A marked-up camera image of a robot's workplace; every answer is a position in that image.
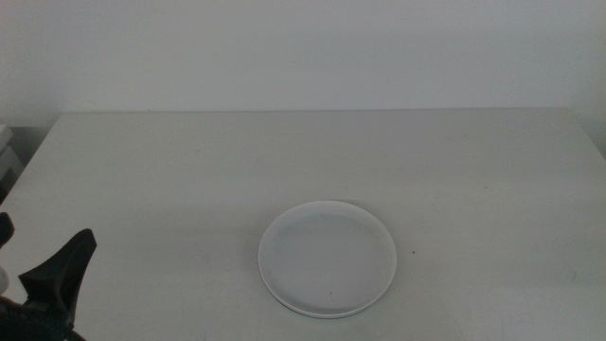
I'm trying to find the white shallow bowl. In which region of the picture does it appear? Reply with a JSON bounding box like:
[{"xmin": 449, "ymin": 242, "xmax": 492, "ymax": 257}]
[{"xmin": 257, "ymin": 200, "xmax": 399, "ymax": 318}]

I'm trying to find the grey shallow bowl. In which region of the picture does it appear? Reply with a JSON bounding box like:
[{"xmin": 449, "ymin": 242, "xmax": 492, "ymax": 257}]
[{"xmin": 264, "ymin": 283, "xmax": 389, "ymax": 320}]

